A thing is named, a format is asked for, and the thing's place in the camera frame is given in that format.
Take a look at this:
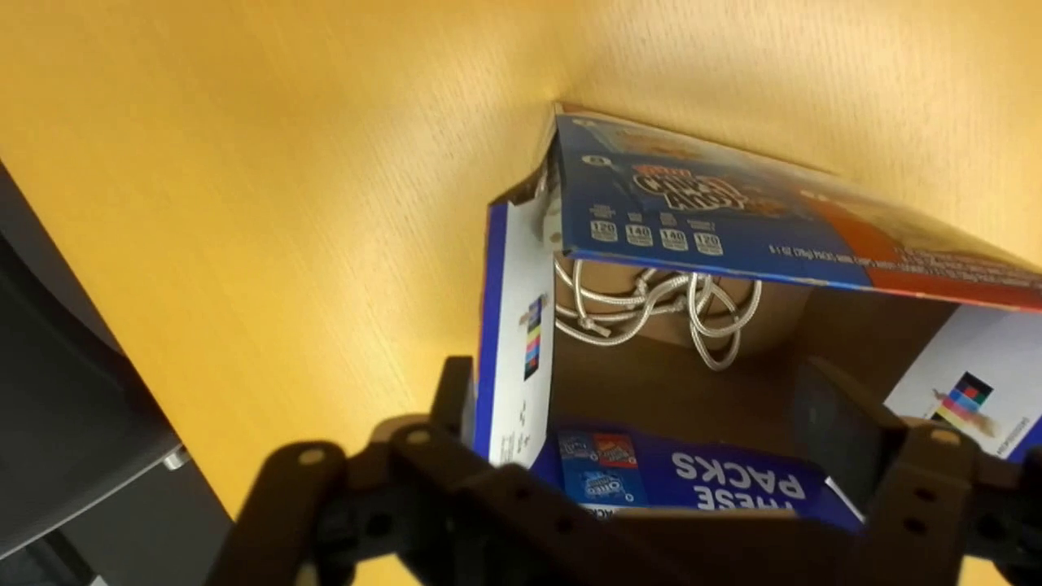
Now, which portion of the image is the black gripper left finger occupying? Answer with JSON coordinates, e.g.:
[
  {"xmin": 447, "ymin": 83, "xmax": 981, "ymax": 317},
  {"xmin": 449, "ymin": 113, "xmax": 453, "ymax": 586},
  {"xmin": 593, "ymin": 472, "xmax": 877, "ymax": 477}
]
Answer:
[{"xmin": 206, "ymin": 354, "xmax": 677, "ymax": 586}]

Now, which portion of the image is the dark grey office chair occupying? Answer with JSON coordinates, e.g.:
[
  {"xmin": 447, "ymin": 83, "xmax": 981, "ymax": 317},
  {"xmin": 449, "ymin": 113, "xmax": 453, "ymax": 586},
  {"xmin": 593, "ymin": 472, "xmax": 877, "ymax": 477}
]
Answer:
[{"xmin": 0, "ymin": 161, "xmax": 239, "ymax": 586}]

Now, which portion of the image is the blue printed cardboard box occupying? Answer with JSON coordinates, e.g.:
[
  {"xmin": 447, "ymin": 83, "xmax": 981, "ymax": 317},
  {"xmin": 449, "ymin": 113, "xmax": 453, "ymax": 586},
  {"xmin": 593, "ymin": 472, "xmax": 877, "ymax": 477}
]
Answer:
[{"xmin": 470, "ymin": 100, "xmax": 1042, "ymax": 533}]

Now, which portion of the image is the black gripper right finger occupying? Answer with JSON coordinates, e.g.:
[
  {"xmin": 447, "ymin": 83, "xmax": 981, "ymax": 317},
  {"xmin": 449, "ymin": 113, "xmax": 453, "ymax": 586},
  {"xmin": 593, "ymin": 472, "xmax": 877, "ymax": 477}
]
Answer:
[{"xmin": 788, "ymin": 357, "xmax": 1042, "ymax": 586}]

